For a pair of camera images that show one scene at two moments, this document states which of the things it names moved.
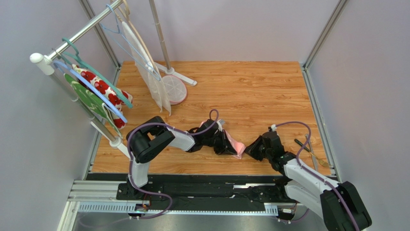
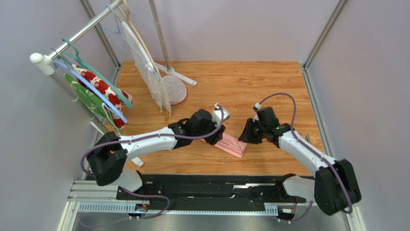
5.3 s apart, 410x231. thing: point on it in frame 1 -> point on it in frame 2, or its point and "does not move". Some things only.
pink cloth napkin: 239,148 does not move
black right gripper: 259,148 -> 252,131
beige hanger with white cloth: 146,65 does not move
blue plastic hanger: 93,91 does not move
